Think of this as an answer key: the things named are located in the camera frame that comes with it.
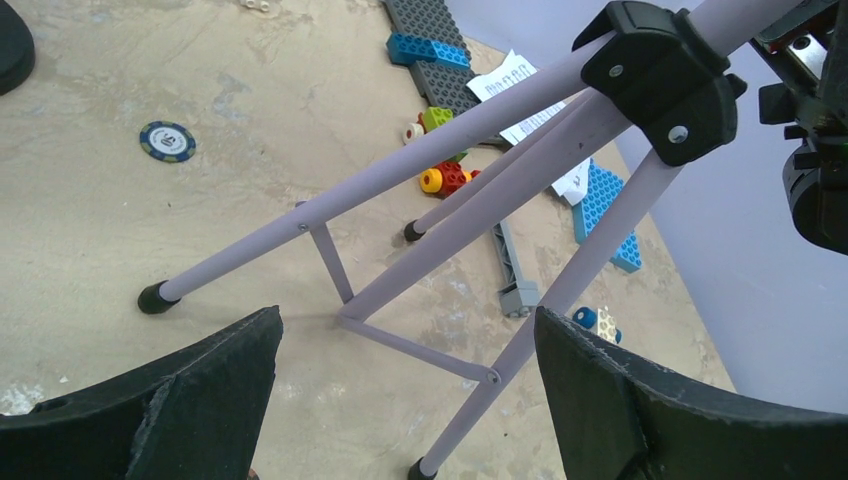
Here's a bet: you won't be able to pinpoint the light blue lego baseplate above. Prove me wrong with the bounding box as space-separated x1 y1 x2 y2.
570 158 644 275

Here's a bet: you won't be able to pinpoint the green yellow lego brick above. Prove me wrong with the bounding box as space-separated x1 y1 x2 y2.
401 106 453 145

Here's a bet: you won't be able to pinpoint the red yellow lego piece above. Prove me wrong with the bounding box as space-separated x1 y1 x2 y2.
419 161 481 198

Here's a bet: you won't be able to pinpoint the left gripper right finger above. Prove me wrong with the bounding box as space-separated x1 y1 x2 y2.
534 307 847 479

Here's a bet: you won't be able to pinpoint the red and grey lego hammer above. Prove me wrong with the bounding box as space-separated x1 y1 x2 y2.
492 220 540 318

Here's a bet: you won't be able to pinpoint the sheet music page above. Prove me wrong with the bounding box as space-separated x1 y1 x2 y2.
466 50 567 146
550 158 592 206

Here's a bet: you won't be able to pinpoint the black microphone stand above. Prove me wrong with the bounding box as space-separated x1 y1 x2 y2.
1 0 36 96

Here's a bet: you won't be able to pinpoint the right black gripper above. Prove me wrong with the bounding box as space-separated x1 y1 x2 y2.
750 1 847 254

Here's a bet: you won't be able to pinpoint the lavender tripod music stand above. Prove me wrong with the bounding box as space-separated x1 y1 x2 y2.
137 1 794 479

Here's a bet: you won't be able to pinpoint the blue lego bricks on baseplate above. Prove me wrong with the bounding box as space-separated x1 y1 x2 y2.
386 32 471 70

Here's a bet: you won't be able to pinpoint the white blue lego car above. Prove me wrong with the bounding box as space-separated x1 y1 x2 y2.
572 306 622 344

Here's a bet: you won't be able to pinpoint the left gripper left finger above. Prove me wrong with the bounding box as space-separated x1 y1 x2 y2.
1 306 284 479

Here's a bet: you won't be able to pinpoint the dark grey lego baseplate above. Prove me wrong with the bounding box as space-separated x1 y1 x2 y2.
384 0 480 117

